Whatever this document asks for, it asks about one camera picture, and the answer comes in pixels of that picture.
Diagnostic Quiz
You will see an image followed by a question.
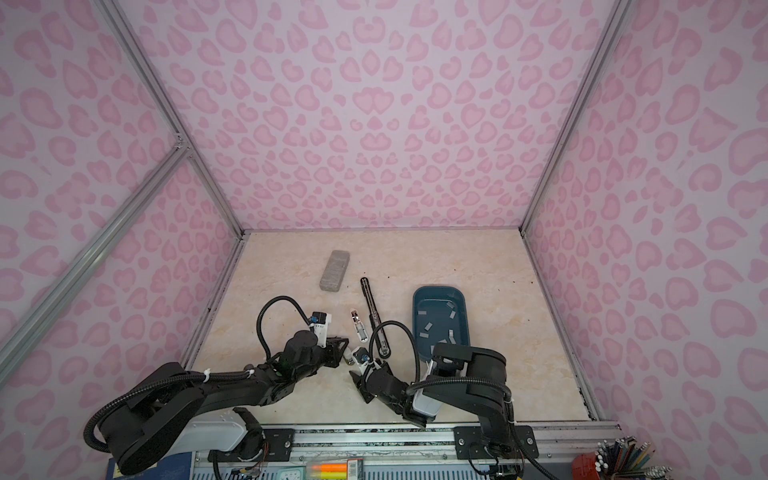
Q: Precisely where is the black stapler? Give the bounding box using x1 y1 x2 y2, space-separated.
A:
360 277 391 359

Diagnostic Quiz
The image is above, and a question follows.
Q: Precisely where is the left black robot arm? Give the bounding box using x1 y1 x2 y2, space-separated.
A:
83 330 349 474

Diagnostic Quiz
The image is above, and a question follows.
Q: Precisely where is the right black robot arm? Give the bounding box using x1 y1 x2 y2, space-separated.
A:
350 343 539 460

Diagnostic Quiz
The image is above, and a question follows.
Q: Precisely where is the grey stone block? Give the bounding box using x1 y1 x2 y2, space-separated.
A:
319 250 351 292

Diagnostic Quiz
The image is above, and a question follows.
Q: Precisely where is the orange highlighter box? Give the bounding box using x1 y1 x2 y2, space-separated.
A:
306 458 366 480

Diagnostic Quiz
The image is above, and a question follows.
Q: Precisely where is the teal plastic tray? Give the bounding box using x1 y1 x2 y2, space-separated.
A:
412 285 471 362

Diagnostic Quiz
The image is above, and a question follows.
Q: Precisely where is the blue book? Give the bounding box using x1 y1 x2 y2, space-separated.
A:
105 452 194 480

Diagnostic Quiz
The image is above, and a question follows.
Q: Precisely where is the red container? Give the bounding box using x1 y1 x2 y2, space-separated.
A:
571 452 601 480

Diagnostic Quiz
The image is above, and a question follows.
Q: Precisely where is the pencil holder with pencils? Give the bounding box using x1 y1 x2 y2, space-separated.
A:
593 436 672 480

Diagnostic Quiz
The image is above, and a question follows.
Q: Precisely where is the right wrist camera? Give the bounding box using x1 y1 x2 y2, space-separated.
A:
352 347 378 374

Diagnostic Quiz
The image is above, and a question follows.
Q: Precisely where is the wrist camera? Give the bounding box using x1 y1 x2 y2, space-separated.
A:
309 311 332 348
352 347 378 374

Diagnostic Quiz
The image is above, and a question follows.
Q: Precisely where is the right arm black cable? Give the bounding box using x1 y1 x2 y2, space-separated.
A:
368 319 514 421

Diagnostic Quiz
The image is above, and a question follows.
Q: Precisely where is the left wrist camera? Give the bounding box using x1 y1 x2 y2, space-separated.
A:
309 311 332 348

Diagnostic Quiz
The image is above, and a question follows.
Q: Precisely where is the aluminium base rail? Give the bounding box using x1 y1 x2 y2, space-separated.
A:
190 421 623 479

